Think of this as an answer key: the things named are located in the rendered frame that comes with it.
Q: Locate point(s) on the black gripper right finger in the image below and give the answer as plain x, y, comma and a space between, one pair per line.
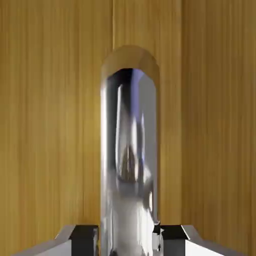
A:
172, 240

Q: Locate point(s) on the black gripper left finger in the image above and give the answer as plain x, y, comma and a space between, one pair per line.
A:
84, 240

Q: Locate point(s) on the light wood drawer front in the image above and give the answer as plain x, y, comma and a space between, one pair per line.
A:
50, 110

